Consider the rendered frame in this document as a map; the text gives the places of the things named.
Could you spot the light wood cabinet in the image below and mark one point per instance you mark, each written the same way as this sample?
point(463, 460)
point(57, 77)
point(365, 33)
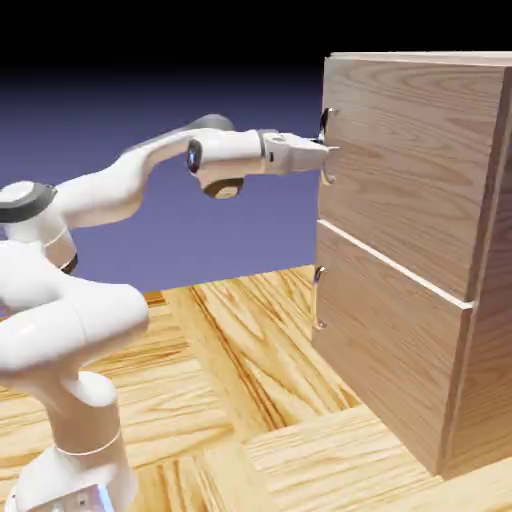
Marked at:
point(490, 280)

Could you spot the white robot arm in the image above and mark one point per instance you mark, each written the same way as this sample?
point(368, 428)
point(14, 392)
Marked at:
point(100, 192)

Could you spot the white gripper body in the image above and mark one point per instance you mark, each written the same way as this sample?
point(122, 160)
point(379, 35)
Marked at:
point(302, 154)

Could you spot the large wooden cabinet door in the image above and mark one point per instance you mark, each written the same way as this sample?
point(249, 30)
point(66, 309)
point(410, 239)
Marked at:
point(408, 176)

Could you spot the small wooden cabinet door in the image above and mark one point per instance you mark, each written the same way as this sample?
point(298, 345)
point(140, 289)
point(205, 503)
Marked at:
point(384, 344)

